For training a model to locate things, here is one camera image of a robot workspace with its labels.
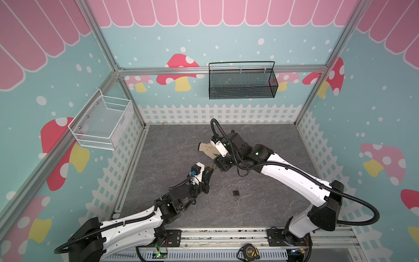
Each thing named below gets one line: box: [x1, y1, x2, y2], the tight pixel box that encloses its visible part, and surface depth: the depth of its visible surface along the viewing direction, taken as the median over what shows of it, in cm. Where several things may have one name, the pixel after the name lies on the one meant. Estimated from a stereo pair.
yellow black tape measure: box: [236, 243, 261, 262], surface depth 70 cm
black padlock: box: [232, 185, 242, 197], surface depth 91 cm
